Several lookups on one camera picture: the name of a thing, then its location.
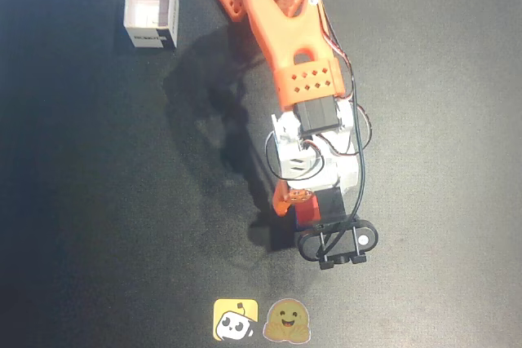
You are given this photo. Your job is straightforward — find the white open cardboard box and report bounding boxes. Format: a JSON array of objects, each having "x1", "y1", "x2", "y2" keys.
[{"x1": 122, "y1": 0, "x2": 181, "y2": 50}]

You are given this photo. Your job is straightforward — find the hugging face emoji sticker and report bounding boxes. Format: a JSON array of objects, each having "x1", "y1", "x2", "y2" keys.
[{"x1": 262, "y1": 297, "x2": 312, "y2": 343}]

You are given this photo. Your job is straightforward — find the white and red servo wires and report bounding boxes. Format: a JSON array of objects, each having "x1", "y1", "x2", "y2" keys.
[{"x1": 285, "y1": 0, "x2": 373, "y2": 158}]

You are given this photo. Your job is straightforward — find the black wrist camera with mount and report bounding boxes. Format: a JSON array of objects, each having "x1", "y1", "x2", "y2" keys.
[{"x1": 297, "y1": 218, "x2": 379, "y2": 271}]

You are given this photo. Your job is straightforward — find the yellow robot face sticker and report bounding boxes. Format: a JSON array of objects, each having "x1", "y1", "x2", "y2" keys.
[{"x1": 212, "y1": 298, "x2": 260, "y2": 342}]

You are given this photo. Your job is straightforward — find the red cube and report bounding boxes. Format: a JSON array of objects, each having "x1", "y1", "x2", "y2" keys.
[{"x1": 294, "y1": 194, "x2": 324, "y2": 230}]

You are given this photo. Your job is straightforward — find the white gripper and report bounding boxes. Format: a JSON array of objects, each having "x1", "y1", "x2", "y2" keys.
[{"x1": 264, "y1": 98, "x2": 363, "y2": 223}]

